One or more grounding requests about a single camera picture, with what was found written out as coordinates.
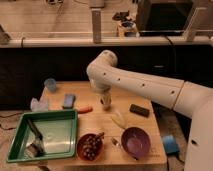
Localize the blue sponge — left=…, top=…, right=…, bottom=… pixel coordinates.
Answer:
left=62, top=94, right=75, bottom=109

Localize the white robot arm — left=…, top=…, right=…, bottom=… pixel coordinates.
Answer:
left=86, top=50, right=213, bottom=171

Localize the green plastic tray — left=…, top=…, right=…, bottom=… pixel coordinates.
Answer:
left=7, top=110, right=78, bottom=163

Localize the black brush in tray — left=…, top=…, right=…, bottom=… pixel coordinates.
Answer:
left=25, top=119, right=45, bottom=158

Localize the orange carrot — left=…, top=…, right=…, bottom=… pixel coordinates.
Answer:
left=77, top=106, right=93, bottom=114

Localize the black rectangular block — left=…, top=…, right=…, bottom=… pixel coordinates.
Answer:
left=130, top=104, right=149, bottom=117

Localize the small metal clip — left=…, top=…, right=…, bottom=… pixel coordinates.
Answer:
left=111, top=138, right=120, bottom=147

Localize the wooden table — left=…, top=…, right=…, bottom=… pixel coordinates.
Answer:
left=41, top=82, right=167, bottom=171

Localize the purple bowl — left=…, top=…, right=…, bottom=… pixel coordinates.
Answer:
left=121, top=127, right=151, bottom=159

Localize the blue plastic cup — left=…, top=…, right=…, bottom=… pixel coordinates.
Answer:
left=44, top=78, right=56, bottom=93

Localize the blue foot pedal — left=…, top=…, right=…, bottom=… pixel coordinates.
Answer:
left=162, top=135, right=179, bottom=155

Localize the black monitor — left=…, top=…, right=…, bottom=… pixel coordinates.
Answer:
left=136, top=0, right=193, bottom=32

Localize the grey metal post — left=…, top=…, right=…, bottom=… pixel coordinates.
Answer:
left=92, top=9, right=101, bottom=43

